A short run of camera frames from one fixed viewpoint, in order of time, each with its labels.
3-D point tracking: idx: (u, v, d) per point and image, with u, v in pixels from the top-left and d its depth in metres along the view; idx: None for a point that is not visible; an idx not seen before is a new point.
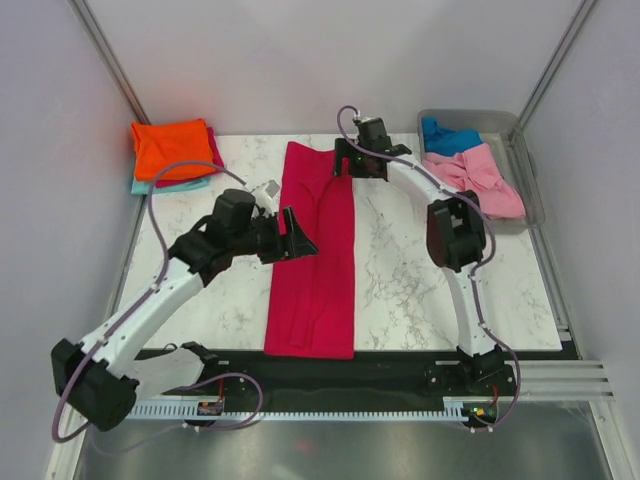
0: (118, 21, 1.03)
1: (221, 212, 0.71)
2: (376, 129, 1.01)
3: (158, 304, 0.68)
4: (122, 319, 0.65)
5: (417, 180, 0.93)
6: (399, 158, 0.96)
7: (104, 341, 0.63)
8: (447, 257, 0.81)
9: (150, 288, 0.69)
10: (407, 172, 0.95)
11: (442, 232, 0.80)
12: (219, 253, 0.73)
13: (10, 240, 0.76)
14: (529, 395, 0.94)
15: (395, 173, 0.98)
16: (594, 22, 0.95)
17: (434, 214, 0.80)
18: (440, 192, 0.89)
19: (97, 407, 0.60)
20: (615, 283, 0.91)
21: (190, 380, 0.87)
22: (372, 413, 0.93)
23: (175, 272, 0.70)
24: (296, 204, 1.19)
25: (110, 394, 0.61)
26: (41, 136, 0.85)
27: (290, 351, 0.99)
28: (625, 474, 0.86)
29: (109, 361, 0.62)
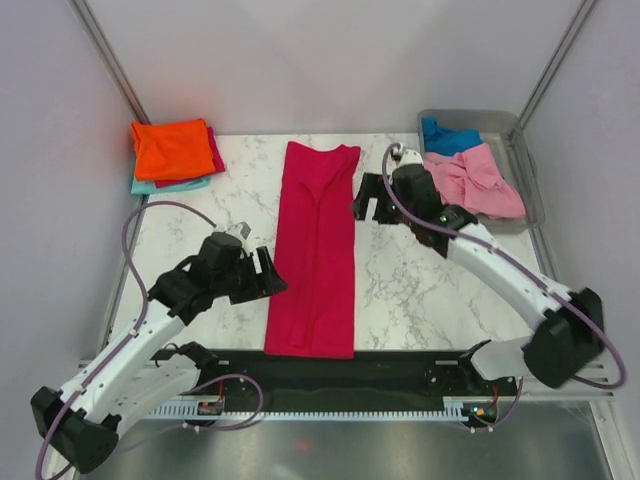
0: (118, 22, 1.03)
1: (208, 253, 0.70)
2: (423, 185, 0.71)
3: (138, 349, 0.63)
4: (100, 366, 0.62)
5: (497, 265, 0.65)
6: (467, 234, 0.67)
7: (82, 390, 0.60)
8: (565, 376, 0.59)
9: (128, 334, 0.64)
10: (484, 256, 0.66)
11: (559, 350, 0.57)
12: (201, 295, 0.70)
13: (10, 240, 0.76)
14: (529, 395, 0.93)
15: (459, 252, 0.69)
16: (594, 23, 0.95)
17: (548, 333, 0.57)
18: (547, 294, 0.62)
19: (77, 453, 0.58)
20: (615, 283, 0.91)
21: (187, 386, 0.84)
22: (372, 414, 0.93)
23: (154, 313, 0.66)
24: (296, 204, 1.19)
25: (89, 442, 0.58)
26: (41, 136, 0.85)
27: (290, 351, 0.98)
28: (625, 474, 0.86)
29: (85, 411, 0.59)
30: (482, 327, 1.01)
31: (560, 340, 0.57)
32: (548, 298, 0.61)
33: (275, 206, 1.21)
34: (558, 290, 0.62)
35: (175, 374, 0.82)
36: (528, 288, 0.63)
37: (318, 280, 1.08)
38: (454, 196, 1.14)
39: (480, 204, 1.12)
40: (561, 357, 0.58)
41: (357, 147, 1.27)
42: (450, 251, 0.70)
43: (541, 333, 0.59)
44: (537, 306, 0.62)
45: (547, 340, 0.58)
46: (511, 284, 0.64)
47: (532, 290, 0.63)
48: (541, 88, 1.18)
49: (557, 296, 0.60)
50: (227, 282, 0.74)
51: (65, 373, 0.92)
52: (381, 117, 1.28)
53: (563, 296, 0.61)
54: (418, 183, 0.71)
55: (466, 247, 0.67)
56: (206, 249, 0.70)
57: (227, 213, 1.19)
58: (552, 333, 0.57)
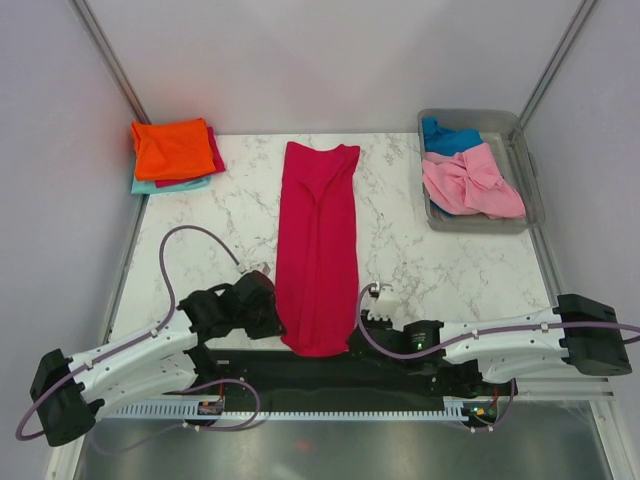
0: (119, 22, 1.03)
1: (242, 286, 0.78)
2: (382, 335, 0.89)
3: (151, 349, 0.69)
4: (113, 351, 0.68)
5: (496, 340, 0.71)
6: (448, 340, 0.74)
7: (89, 365, 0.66)
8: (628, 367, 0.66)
9: (149, 333, 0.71)
10: (475, 345, 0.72)
11: (605, 360, 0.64)
12: (222, 324, 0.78)
13: (9, 239, 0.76)
14: (529, 395, 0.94)
15: (460, 358, 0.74)
16: (594, 23, 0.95)
17: (590, 358, 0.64)
18: (548, 331, 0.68)
19: (56, 423, 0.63)
20: (615, 282, 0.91)
21: (182, 385, 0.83)
22: (372, 413, 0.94)
23: (178, 321, 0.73)
24: (297, 206, 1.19)
25: (73, 417, 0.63)
26: (41, 135, 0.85)
27: (296, 347, 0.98)
28: (626, 474, 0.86)
29: (84, 386, 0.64)
30: None
31: (600, 357, 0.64)
32: (551, 332, 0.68)
33: (275, 206, 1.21)
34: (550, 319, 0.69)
35: (171, 370, 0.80)
36: (534, 338, 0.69)
37: (321, 276, 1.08)
38: (454, 196, 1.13)
39: (480, 205, 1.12)
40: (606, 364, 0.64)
41: (357, 147, 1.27)
42: (453, 361, 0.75)
43: (579, 357, 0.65)
44: (553, 343, 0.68)
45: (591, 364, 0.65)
46: (518, 343, 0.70)
47: (538, 337, 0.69)
48: (541, 88, 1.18)
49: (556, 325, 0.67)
50: (245, 317, 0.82)
51: None
52: (381, 118, 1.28)
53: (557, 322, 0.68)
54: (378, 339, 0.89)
55: (455, 350, 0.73)
56: (243, 284, 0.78)
57: (227, 213, 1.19)
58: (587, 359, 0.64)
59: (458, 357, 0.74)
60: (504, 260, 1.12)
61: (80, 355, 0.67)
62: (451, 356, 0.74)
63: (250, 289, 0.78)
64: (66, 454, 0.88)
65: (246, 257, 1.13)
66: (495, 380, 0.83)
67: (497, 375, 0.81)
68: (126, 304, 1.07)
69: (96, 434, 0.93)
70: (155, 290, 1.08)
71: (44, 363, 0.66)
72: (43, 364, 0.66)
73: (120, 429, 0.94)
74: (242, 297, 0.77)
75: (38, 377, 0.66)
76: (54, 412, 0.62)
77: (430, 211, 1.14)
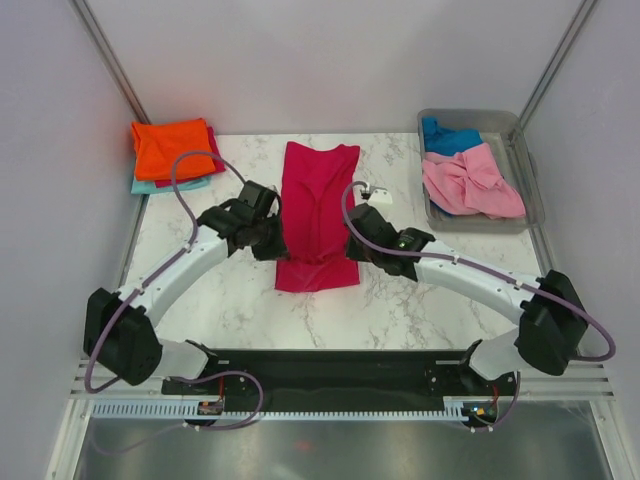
0: (119, 22, 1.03)
1: (250, 195, 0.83)
2: (374, 221, 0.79)
3: (189, 263, 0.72)
4: (155, 273, 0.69)
5: (469, 274, 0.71)
6: (427, 251, 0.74)
7: (141, 289, 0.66)
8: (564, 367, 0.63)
9: (183, 249, 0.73)
10: (449, 268, 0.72)
11: (548, 335, 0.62)
12: (242, 230, 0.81)
13: (9, 240, 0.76)
14: (529, 395, 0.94)
15: (429, 272, 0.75)
16: (594, 23, 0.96)
17: (537, 323, 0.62)
18: (519, 287, 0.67)
19: (128, 354, 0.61)
20: (615, 282, 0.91)
21: (191, 373, 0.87)
22: (372, 413, 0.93)
23: (206, 234, 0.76)
24: (297, 206, 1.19)
25: (141, 343, 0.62)
26: (41, 136, 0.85)
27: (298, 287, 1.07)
28: (626, 474, 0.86)
29: (143, 307, 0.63)
30: (481, 327, 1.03)
31: (546, 330, 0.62)
32: (520, 291, 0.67)
33: None
34: (527, 282, 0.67)
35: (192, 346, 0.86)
36: (501, 286, 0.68)
37: (323, 231, 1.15)
38: (454, 196, 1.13)
39: (480, 205, 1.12)
40: (547, 339, 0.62)
41: (357, 147, 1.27)
42: (425, 276, 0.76)
43: (526, 318, 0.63)
44: (515, 300, 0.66)
45: (534, 332, 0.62)
46: (484, 286, 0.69)
47: (506, 288, 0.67)
48: (541, 88, 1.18)
49: (528, 286, 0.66)
50: (257, 230, 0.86)
51: (64, 372, 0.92)
52: (381, 117, 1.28)
53: (532, 286, 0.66)
54: (367, 230, 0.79)
55: (429, 264, 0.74)
56: (248, 192, 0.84)
57: None
58: (534, 322, 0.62)
59: (426, 271, 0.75)
60: (505, 261, 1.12)
61: (126, 288, 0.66)
62: (424, 267, 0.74)
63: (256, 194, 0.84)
64: (66, 454, 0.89)
65: (246, 258, 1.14)
66: (478, 370, 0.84)
67: (487, 369, 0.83)
68: None
69: (96, 435, 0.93)
70: None
71: (90, 308, 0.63)
72: (89, 308, 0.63)
73: (120, 429, 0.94)
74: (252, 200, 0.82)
75: (90, 325, 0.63)
76: (124, 343, 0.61)
77: (430, 212, 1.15)
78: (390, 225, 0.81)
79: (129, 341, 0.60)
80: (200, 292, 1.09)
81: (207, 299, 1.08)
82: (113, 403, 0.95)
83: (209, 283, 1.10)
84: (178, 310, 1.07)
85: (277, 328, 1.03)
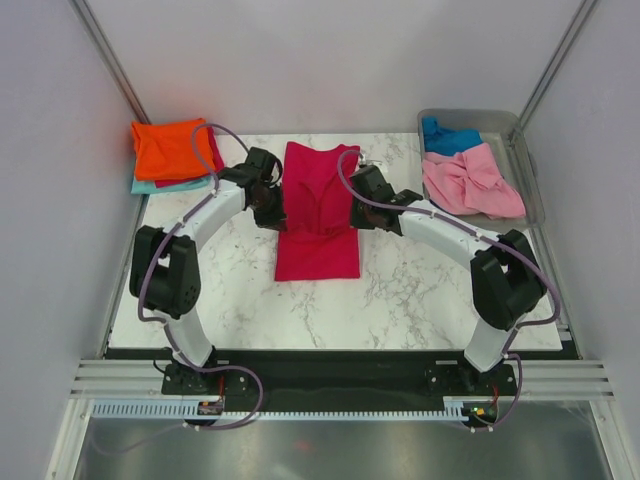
0: (119, 22, 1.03)
1: (255, 157, 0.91)
2: (374, 180, 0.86)
3: (218, 205, 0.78)
4: (192, 211, 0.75)
5: (438, 226, 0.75)
6: (411, 207, 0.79)
7: (182, 223, 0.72)
8: (510, 319, 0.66)
9: (210, 194, 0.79)
10: (427, 222, 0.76)
11: (496, 281, 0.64)
12: (254, 185, 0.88)
13: (9, 240, 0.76)
14: (529, 395, 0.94)
15: (410, 224, 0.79)
16: (594, 23, 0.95)
17: (484, 268, 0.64)
18: (479, 239, 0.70)
19: (176, 284, 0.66)
20: (615, 281, 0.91)
21: (198, 360, 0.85)
22: (372, 413, 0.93)
23: (227, 184, 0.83)
24: (297, 206, 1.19)
25: (188, 270, 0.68)
26: (40, 137, 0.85)
27: (296, 277, 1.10)
28: (626, 474, 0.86)
29: (188, 236, 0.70)
30: None
31: (493, 276, 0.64)
32: (479, 242, 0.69)
33: None
34: (487, 235, 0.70)
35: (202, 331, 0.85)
36: (463, 237, 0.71)
37: (323, 222, 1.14)
38: (454, 196, 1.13)
39: (480, 205, 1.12)
40: (494, 286, 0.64)
41: (357, 147, 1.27)
42: (408, 229, 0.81)
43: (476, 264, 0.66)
44: (472, 248, 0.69)
45: (482, 277, 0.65)
46: (450, 236, 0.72)
47: (466, 238, 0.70)
48: (541, 88, 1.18)
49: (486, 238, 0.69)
50: (264, 191, 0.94)
51: (64, 373, 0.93)
52: (381, 117, 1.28)
53: (491, 238, 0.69)
54: (367, 188, 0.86)
55: (412, 217, 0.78)
56: (254, 154, 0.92)
57: None
58: (483, 267, 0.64)
59: (408, 222, 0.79)
60: None
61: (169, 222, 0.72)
62: (406, 219, 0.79)
63: (260, 157, 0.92)
64: (66, 455, 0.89)
65: (246, 259, 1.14)
66: (475, 362, 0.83)
67: (478, 357, 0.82)
68: (125, 305, 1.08)
69: (96, 434, 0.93)
70: None
71: (139, 243, 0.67)
72: (136, 244, 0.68)
73: (119, 429, 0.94)
74: (258, 161, 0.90)
75: (138, 260, 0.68)
76: (172, 273, 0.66)
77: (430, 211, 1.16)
78: (390, 186, 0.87)
79: (178, 268, 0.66)
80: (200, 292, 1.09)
81: (207, 299, 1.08)
82: (113, 403, 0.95)
83: (209, 283, 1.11)
84: None
85: (277, 328, 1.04)
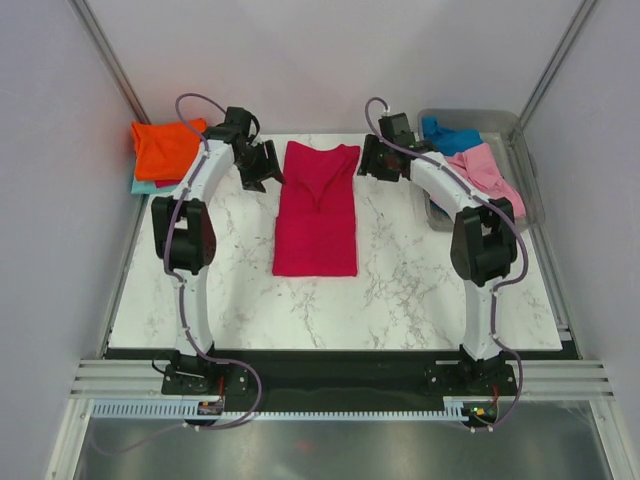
0: (119, 22, 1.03)
1: (233, 114, 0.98)
2: (399, 124, 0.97)
3: (213, 164, 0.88)
4: (193, 176, 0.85)
5: (442, 179, 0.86)
6: (424, 155, 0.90)
7: (188, 187, 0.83)
8: (475, 270, 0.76)
9: (203, 156, 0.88)
10: (433, 172, 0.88)
11: (471, 235, 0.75)
12: (240, 139, 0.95)
13: (9, 241, 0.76)
14: (529, 395, 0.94)
15: (419, 171, 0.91)
16: (595, 23, 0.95)
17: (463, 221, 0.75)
18: (471, 198, 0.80)
19: (195, 239, 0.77)
20: (615, 280, 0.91)
21: (202, 346, 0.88)
22: (373, 414, 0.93)
23: (216, 142, 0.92)
24: (296, 204, 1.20)
25: (205, 228, 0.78)
26: (40, 138, 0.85)
27: (294, 271, 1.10)
28: (625, 474, 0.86)
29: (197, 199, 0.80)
30: None
31: (471, 230, 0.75)
32: (469, 201, 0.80)
33: (275, 205, 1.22)
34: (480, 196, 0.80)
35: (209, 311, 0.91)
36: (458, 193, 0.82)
37: (322, 217, 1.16)
38: None
39: None
40: (469, 237, 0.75)
41: (357, 147, 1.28)
42: (416, 174, 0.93)
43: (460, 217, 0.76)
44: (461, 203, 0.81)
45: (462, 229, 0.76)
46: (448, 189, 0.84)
47: (462, 196, 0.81)
48: (541, 88, 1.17)
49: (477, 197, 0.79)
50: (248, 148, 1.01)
51: (65, 372, 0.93)
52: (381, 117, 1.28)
53: (482, 198, 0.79)
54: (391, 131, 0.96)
55: (423, 166, 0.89)
56: (232, 112, 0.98)
57: (228, 213, 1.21)
58: (465, 219, 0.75)
59: (417, 168, 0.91)
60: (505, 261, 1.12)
61: (177, 189, 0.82)
62: (416, 166, 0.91)
63: (239, 114, 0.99)
64: (66, 454, 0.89)
65: (245, 258, 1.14)
66: (473, 350, 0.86)
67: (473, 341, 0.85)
68: (125, 305, 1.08)
69: (96, 434, 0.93)
70: (155, 291, 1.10)
71: (156, 212, 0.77)
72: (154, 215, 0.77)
73: (119, 429, 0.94)
74: (236, 118, 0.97)
75: (158, 229, 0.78)
76: (191, 232, 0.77)
77: (430, 211, 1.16)
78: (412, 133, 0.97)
79: (196, 227, 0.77)
80: None
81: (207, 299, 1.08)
82: (113, 403, 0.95)
83: (209, 283, 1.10)
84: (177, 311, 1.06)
85: (277, 328, 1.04)
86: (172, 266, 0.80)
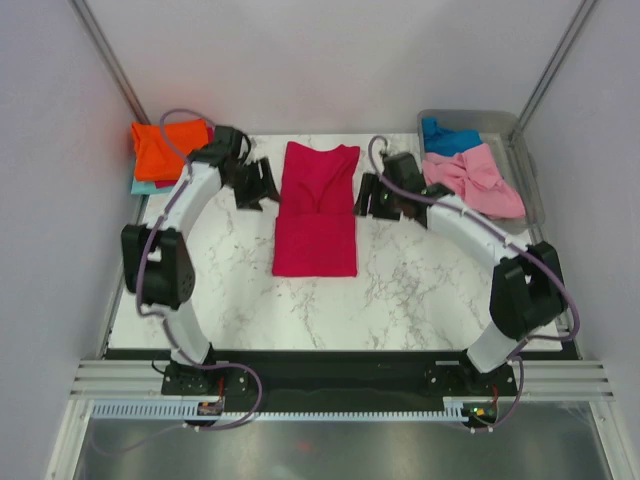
0: (119, 22, 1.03)
1: (222, 133, 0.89)
2: (407, 166, 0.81)
3: (195, 191, 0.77)
4: (171, 202, 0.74)
5: (467, 226, 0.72)
6: (441, 201, 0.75)
7: (165, 216, 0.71)
8: (520, 327, 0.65)
9: (185, 181, 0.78)
10: (456, 220, 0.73)
11: (515, 291, 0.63)
12: (228, 162, 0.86)
13: (9, 241, 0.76)
14: (529, 395, 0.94)
15: (437, 219, 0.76)
16: (594, 24, 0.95)
17: (504, 275, 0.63)
18: (507, 246, 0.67)
19: (170, 275, 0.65)
20: (615, 281, 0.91)
21: (197, 356, 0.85)
22: (373, 414, 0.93)
23: (199, 167, 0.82)
24: (296, 205, 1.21)
25: (181, 260, 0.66)
26: (40, 138, 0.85)
27: (293, 271, 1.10)
28: (626, 474, 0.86)
29: (173, 227, 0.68)
30: (481, 327, 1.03)
31: (515, 286, 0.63)
32: (507, 250, 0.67)
33: (275, 206, 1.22)
34: (516, 243, 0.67)
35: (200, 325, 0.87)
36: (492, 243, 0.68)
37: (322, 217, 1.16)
38: None
39: (480, 205, 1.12)
40: (513, 293, 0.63)
41: (357, 147, 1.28)
42: (433, 225, 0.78)
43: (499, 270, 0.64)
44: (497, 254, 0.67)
45: (502, 284, 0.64)
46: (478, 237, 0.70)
47: (494, 243, 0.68)
48: (540, 89, 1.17)
49: (515, 246, 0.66)
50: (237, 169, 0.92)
51: (64, 373, 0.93)
52: (381, 118, 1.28)
53: (520, 247, 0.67)
54: (398, 174, 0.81)
55: (441, 213, 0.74)
56: (220, 132, 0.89)
57: (228, 214, 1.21)
58: (506, 275, 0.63)
59: (435, 217, 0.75)
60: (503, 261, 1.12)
61: (151, 219, 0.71)
62: (433, 215, 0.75)
63: (228, 134, 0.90)
64: (66, 455, 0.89)
65: (245, 258, 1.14)
66: (477, 361, 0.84)
67: (481, 355, 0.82)
68: (125, 305, 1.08)
69: (96, 434, 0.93)
70: None
71: (126, 242, 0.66)
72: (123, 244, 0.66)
73: (119, 429, 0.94)
74: (225, 139, 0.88)
75: (128, 261, 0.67)
76: (166, 265, 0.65)
77: None
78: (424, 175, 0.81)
79: (171, 260, 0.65)
80: (200, 293, 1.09)
81: (207, 300, 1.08)
82: (113, 403, 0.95)
83: (209, 283, 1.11)
84: None
85: (277, 328, 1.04)
86: (149, 304, 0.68)
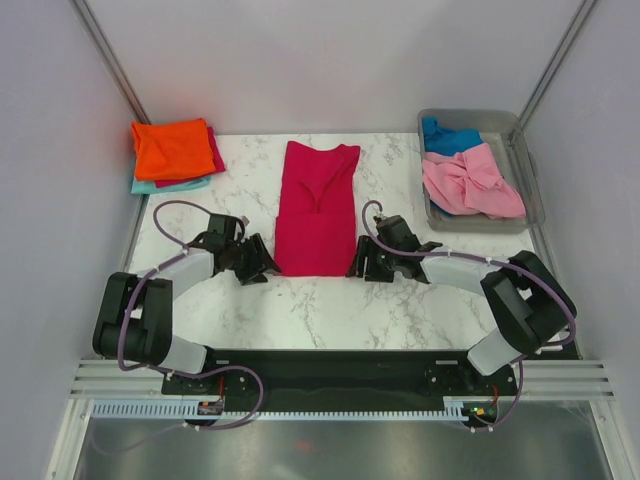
0: (118, 22, 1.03)
1: (215, 222, 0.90)
2: (400, 230, 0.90)
3: (189, 263, 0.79)
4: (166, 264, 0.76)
5: (454, 266, 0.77)
6: (433, 251, 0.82)
7: (158, 269, 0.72)
8: (528, 339, 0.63)
9: (182, 253, 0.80)
10: (445, 261, 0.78)
11: (507, 299, 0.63)
12: (222, 255, 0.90)
13: (9, 240, 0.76)
14: (529, 395, 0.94)
15: (431, 267, 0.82)
16: (594, 23, 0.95)
17: (493, 286, 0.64)
18: (489, 263, 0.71)
19: (154, 329, 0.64)
20: (615, 281, 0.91)
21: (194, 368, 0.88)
22: (373, 413, 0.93)
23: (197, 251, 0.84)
24: (297, 205, 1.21)
25: (165, 312, 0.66)
26: (40, 137, 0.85)
27: (293, 272, 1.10)
28: (626, 474, 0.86)
29: (161, 278, 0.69)
30: (481, 327, 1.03)
31: (504, 293, 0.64)
32: (490, 267, 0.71)
33: (275, 205, 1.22)
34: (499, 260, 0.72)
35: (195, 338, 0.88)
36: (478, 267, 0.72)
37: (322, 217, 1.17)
38: (454, 196, 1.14)
39: (480, 205, 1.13)
40: (506, 303, 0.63)
41: (357, 147, 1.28)
42: (430, 271, 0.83)
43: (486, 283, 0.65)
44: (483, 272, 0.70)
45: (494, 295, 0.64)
46: (465, 266, 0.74)
47: (480, 267, 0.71)
48: (541, 88, 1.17)
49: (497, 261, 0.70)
50: (232, 254, 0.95)
51: (65, 371, 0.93)
52: (381, 117, 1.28)
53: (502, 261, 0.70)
54: (394, 236, 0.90)
55: (433, 260, 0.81)
56: (214, 222, 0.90)
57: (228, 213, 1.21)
58: (494, 285, 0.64)
59: (429, 266, 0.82)
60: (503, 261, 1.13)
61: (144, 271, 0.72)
62: (427, 263, 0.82)
63: (222, 222, 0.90)
64: (66, 454, 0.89)
65: None
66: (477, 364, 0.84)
67: (482, 360, 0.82)
68: None
69: (96, 434, 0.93)
70: None
71: (112, 288, 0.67)
72: (109, 291, 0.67)
73: (119, 429, 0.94)
74: (219, 229, 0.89)
75: (110, 312, 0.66)
76: (150, 317, 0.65)
77: (430, 211, 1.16)
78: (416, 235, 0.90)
79: (156, 309, 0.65)
80: (200, 293, 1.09)
81: (207, 300, 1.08)
82: (113, 403, 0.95)
83: (209, 283, 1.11)
84: (178, 311, 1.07)
85: (277, 328, 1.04)
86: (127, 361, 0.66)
